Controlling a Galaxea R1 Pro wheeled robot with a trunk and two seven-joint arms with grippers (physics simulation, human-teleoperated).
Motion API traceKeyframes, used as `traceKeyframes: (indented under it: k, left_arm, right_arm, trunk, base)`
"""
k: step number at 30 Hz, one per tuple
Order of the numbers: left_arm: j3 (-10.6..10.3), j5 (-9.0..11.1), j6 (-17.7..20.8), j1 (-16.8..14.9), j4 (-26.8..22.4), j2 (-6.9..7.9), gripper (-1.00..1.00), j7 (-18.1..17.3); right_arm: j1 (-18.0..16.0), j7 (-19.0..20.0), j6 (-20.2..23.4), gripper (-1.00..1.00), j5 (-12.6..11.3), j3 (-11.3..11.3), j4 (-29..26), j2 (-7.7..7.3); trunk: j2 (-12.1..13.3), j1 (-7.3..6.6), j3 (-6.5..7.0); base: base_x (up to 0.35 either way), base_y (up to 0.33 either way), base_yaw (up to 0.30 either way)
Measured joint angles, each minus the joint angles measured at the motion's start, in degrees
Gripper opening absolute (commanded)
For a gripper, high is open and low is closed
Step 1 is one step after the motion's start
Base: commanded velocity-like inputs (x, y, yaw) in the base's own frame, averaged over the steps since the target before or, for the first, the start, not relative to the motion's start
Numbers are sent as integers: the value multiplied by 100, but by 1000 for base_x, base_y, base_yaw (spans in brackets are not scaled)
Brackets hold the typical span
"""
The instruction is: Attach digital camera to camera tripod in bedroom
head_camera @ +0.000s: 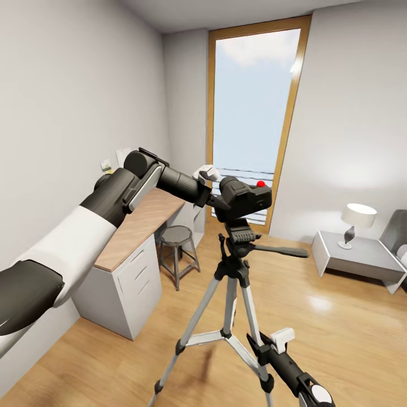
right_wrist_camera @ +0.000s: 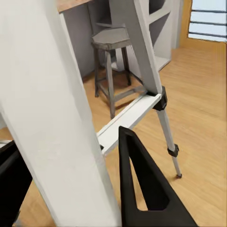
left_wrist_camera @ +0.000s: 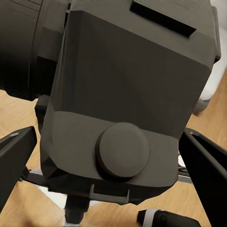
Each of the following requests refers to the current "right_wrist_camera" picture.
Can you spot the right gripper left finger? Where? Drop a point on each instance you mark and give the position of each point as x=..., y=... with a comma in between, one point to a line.
x=15, y=180

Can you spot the fixed window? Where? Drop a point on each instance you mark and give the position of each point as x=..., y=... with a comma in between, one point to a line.
x=204, y=25

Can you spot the camera tripod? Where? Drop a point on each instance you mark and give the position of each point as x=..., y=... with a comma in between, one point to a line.
x=45, y=111

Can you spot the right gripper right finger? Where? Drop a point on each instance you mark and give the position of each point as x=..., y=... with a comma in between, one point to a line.
x=165, y=208

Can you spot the taboret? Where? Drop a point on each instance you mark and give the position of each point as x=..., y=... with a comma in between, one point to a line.
x=113, y=38

